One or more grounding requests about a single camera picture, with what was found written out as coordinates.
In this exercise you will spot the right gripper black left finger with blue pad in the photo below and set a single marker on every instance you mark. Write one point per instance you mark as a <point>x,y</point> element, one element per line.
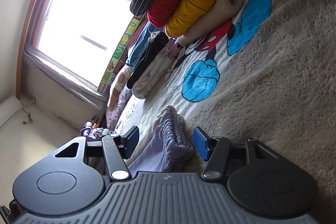
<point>74,176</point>

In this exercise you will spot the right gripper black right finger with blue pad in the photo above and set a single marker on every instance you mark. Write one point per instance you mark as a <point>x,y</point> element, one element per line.
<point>257,178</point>

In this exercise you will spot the lavender pants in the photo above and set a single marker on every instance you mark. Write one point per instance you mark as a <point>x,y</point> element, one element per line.
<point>167,150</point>

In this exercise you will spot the purple clothes pile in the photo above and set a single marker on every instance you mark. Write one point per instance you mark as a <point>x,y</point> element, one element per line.
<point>94,133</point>

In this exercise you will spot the purple floral mattress quilt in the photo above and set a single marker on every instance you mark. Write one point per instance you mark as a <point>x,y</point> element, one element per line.
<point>112,116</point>

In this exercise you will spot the Mickey Mouse plush blanket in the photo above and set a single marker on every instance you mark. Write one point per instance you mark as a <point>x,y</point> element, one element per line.
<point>272,78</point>

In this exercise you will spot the yellow cartoon pillow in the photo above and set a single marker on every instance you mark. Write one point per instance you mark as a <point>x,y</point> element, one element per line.
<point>117,85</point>

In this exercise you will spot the colourful alphabet foam mat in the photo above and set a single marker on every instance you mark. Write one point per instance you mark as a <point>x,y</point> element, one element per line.
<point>118,58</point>

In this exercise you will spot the white printed folded garment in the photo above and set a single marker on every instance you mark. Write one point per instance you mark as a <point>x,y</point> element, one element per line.
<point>156,69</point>

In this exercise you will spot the blue folded blanket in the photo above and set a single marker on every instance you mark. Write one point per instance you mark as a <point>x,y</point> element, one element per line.
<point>140,45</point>

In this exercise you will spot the beige folded garment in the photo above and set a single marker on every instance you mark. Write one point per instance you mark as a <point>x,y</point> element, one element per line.
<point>221,12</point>

